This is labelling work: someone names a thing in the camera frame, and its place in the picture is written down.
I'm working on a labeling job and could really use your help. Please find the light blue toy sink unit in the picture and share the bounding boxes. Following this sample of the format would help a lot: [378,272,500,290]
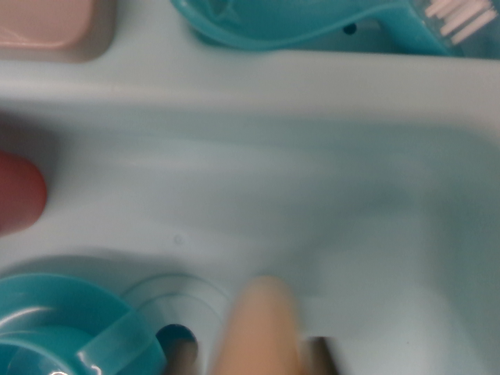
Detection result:
[0,0,500,375]

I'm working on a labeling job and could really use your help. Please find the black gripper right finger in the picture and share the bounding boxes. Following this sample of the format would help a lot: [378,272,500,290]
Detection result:
[301,335,341,375]

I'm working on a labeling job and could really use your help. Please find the teal plastic mug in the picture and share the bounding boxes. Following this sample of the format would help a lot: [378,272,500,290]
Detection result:
[0,306,165,375]

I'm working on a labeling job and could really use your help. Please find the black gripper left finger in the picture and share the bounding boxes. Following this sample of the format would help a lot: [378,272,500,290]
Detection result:
[166,338,200,375]

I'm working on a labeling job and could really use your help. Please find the teal cup on saucer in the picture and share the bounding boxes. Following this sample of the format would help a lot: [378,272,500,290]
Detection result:
[0,273,136,375]

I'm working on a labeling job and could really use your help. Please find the teal dish brush white bristles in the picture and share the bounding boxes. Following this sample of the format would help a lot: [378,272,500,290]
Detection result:
[170,0,499,55]

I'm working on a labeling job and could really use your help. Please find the cream detergent bottle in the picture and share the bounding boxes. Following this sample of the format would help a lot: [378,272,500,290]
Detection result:
[206,275,304,375]

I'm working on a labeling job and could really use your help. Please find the red plastic tumbler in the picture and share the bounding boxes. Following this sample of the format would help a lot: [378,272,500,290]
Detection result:
[0,152,48,238]

